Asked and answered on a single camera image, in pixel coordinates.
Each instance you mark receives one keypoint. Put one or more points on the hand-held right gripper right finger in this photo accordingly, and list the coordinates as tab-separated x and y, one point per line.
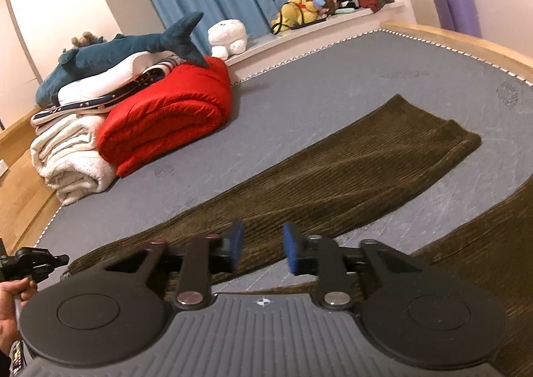
290	248

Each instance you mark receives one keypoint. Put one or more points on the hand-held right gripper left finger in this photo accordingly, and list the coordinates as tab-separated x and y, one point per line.
236	243

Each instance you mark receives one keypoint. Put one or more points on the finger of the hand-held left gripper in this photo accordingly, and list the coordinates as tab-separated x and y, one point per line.
37	262

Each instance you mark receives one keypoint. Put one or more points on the person's left hand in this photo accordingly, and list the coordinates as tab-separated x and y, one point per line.
8	310

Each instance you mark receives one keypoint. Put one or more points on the white folded fleece blanket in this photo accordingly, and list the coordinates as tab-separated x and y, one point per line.
70	156

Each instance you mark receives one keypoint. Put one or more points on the red folded quilt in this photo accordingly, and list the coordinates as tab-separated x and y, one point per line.
166	110

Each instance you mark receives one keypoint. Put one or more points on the grey quilted mattress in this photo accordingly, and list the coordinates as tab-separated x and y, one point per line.
291	89

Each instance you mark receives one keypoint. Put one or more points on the navy striped folded bedding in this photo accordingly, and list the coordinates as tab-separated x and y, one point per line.
125	87

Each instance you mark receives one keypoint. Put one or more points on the white pillow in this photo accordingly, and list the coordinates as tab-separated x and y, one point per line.
100	79

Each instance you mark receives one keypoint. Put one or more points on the white window sill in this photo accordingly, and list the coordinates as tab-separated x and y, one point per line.
266	44

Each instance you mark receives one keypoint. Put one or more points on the white round plush toy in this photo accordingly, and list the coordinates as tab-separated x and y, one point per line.
227	33

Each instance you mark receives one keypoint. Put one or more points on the blue shark plush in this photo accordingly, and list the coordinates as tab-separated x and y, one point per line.
95	54

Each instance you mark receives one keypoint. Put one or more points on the brown plush toy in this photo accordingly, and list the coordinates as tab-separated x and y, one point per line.
85	39

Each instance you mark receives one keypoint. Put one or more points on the purple yoga mat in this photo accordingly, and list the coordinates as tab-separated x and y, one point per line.
458	6

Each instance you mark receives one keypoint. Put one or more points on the white wall socket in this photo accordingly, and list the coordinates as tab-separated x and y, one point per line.
3	167

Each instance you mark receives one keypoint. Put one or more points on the wooden bed frame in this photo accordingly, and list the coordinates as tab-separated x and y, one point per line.
458	37

